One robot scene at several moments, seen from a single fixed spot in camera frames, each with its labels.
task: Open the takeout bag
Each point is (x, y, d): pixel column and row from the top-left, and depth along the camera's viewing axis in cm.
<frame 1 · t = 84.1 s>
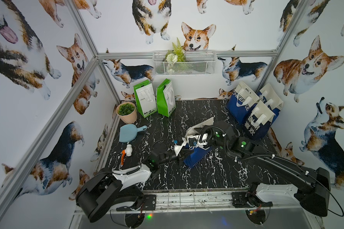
left hand: (194, 150, 75), fingers closed
right hand: (195, 126, 71), fingers open
green white takeout bag: (145, 98, 99), point 19 cm above the table
green white bag: (165, 98, 97), point 21 cm above the table
blue white bag middle: (242, 99, 102), point 16 cm above the table
blue white bag right: (268, 96, 97), point 21 cm above the table
dark blue white bag: (260, 120, 84), point 22 cm above the table
terracotta pot with plant: (127, 112, 104), point 9 cm above the table
light blue dustpan: (128, 132, 106), on the table
small white orange bottle: (128, 151, 92), point 2 cm above the table

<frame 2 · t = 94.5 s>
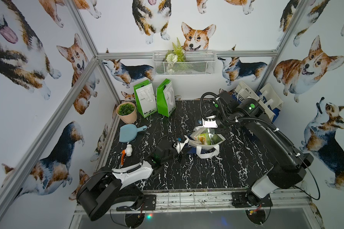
left hand: (192, 146, 80), fingers closed
right hand: (210, 121, 69), fingers closed
snack packets inside bag: (208, 139, 92), point 7 cm above the table
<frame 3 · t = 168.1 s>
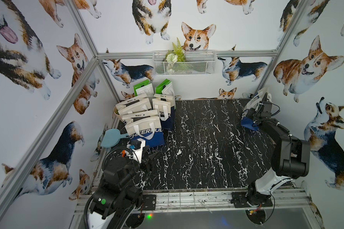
left hand: (155, 147, 65), fingers open
right hand: (250, 108, 93), fingers closed
light blue dustpan: (112, 138, 100), on the table
blue white bag left: (136, 104, 86), point 26 cm above the table
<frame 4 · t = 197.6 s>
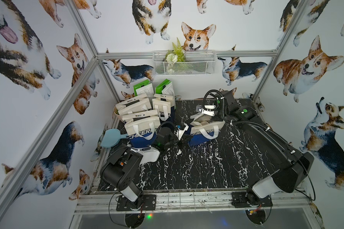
left hand: (193, 135, 84), fingers closed
right hand: (211, 103, 76), fingers closed
blue white bag right: (204, 128, 78), point 23 cm above the table
